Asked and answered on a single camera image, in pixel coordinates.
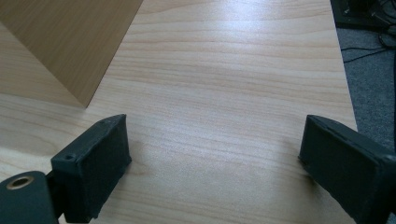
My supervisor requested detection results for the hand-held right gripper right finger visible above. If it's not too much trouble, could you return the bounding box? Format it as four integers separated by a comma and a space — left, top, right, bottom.
298, 114, 396, 224

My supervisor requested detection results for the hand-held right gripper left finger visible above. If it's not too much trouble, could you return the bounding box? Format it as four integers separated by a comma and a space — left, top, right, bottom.
50, 113, 133, 224

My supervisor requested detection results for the black stand base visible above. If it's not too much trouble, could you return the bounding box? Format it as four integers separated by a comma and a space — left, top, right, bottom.
329, 0, 396, 32

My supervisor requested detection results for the wooden box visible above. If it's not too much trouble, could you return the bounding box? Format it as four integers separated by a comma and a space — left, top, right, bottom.
0, 0, 145, 109

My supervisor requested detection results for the thin black cable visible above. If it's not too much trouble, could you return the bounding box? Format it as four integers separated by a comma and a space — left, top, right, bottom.
343, 48, 392, 64
340, 31, 396, 51

